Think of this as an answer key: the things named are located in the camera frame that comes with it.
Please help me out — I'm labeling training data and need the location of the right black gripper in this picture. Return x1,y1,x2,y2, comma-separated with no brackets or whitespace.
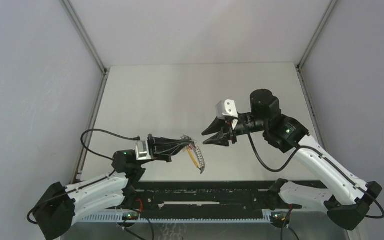
201,113,267,147

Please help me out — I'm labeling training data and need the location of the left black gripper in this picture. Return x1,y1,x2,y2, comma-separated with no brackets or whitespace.
135,134,191,167

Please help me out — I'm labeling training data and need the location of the metal keyring with small rings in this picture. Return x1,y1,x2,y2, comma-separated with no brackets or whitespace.
181,135,206,175

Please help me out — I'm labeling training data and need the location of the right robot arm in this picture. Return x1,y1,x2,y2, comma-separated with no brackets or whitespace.
202,89,382,231

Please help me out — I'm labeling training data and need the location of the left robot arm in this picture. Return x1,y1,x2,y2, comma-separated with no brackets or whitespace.
26,134,195,240

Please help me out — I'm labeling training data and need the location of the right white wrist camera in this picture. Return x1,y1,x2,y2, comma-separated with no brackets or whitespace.
215,99,239,120

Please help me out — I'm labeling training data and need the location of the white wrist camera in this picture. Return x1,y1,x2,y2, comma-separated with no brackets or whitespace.
135,140,152,161
215,99,239,120

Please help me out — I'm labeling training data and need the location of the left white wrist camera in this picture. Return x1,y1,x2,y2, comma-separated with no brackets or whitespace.
135,140,152,161

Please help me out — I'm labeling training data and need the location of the left camera cable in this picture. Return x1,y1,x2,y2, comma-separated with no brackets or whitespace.
26,128,142,226

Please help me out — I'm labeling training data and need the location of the camera cable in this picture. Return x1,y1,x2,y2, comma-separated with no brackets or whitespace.
246,132,384,220
26,128,142,226

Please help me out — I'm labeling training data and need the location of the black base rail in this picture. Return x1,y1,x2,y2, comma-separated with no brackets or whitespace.
117,181,291,221

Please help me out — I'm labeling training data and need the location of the white cable duct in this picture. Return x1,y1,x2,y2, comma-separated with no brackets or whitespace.
65,211,279,224

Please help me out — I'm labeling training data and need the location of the left aluminium frame post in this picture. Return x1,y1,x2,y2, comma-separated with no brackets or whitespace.
48,0,107,185

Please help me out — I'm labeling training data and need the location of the aluminium frame post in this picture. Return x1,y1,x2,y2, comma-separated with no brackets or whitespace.
48,0,107,185
295,0,368,240

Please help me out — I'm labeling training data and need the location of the right camera cable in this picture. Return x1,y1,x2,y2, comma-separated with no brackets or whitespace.
246,132,384,220

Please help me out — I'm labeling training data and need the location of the right aluminium frame post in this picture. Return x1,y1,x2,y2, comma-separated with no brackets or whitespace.
295,0,368,240

